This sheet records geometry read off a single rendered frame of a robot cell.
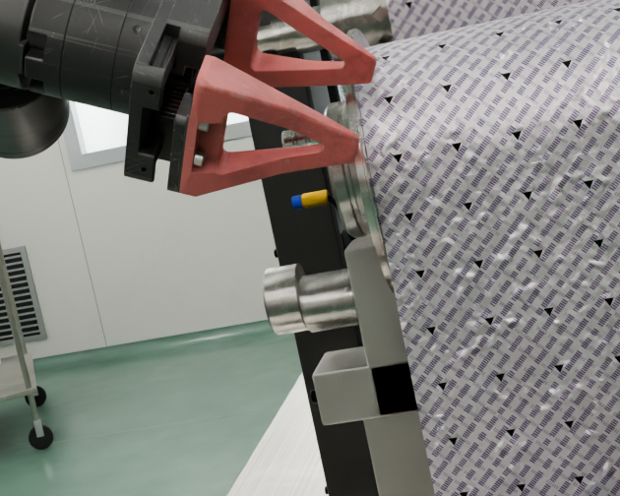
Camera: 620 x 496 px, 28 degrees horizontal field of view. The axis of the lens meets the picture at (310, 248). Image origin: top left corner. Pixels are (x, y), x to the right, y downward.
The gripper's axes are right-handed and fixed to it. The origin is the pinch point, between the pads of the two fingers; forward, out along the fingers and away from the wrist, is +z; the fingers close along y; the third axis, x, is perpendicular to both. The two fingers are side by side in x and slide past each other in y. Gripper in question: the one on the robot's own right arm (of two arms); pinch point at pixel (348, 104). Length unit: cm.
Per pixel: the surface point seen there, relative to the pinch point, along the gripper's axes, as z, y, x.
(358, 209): 1.9, -2.2, -8.4
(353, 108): 0.3, -2.5, -2.2
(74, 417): -82, -268, -426
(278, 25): -6.2, -29.7, -18.3
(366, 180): 1.7, 0.1, -4.3
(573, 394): 14.3, 4.9, -10.6
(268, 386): -2, -282, -389
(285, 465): 3, -31, -75
